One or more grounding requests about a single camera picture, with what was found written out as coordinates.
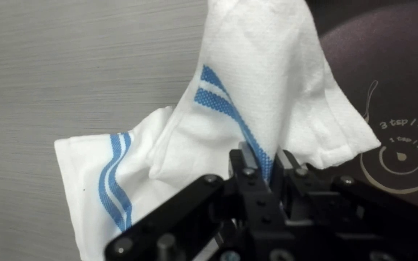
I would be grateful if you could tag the white cloth with blue stripes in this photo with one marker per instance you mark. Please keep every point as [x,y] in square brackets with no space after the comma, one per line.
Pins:
[259,90]

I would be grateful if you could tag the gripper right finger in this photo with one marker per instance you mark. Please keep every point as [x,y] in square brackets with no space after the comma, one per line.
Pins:
[357,203]

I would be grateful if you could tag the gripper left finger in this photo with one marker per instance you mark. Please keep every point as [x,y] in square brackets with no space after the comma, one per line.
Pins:
[194,206]

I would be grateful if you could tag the dark pan with measure markings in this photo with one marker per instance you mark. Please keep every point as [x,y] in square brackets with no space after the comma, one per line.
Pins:
[394,94]

